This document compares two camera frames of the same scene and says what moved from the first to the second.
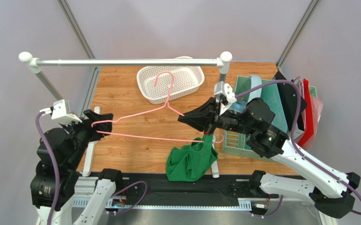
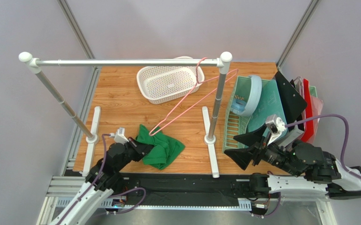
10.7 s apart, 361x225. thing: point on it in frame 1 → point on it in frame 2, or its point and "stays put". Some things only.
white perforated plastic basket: (161, 84) stays put
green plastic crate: (234, 142) stays put
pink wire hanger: (151, 110) → (154, 132)
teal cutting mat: (270, 92) stays put
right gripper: (214, 116) → (259, 150)
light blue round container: (256, 81) stays put
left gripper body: (82, 133) → (135, 152)
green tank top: (191, 161) → (165, 148)
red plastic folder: (313, 106) stays put
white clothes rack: (37, 64) stays put
